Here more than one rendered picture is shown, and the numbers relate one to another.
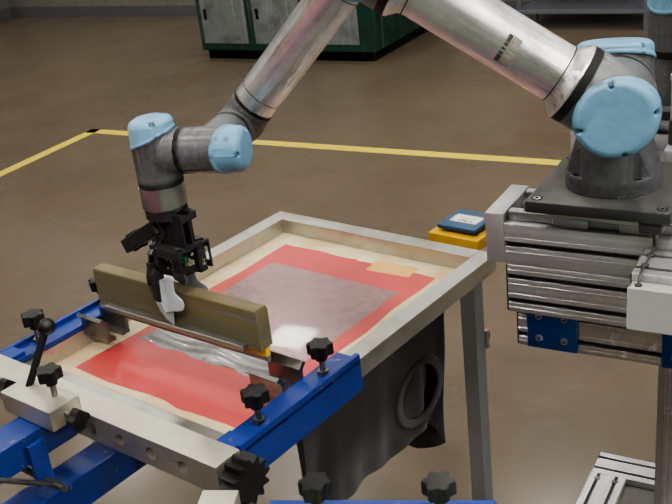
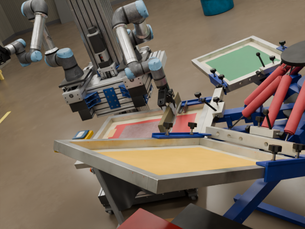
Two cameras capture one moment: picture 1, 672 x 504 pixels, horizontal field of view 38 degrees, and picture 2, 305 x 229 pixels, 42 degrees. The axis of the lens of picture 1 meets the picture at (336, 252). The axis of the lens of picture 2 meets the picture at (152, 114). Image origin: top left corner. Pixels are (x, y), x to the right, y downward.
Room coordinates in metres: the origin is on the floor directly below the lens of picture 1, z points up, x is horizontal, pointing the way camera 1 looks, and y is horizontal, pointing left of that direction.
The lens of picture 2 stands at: (2.20, 2.41, 2.14)
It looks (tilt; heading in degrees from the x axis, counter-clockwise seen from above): 25 degrees down; 256
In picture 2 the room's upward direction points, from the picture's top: 21 degrees counter-clockwise
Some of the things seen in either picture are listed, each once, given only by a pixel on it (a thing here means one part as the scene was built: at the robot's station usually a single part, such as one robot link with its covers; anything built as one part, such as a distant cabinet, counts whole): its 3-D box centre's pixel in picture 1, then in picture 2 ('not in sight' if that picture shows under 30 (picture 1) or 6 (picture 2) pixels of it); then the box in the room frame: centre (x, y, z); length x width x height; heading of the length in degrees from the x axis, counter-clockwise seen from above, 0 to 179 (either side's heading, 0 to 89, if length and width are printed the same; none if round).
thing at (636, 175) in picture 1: (614, 152); (130, 54); (1.46, -0.45, 1.31); 0.15 x 0.15 x 0.10
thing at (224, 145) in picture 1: (217, 146); (151, 65); (1.52, 0.17, 1.38); 0.11 x 0.11 x 0.08; 74
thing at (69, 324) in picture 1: (75, 334); not in sight; (1.70, 0.52, 0.98); 0.30 x 0.05 x 0.07; 140
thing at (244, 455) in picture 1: (237, 476); (219, 90); (1.13, 0.17, 1.02); 0.07 x 0.06 x 0.07; 140
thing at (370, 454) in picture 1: (366, 411); not in sight; (1.63, -0.02, 0.77); 0.46 x 0.09 x 0.36; 140
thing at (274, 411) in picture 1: (294, 411); (189, 106); (1.34, 0.10, 0.98); 0.30 x 0.05 x 0.07; 140
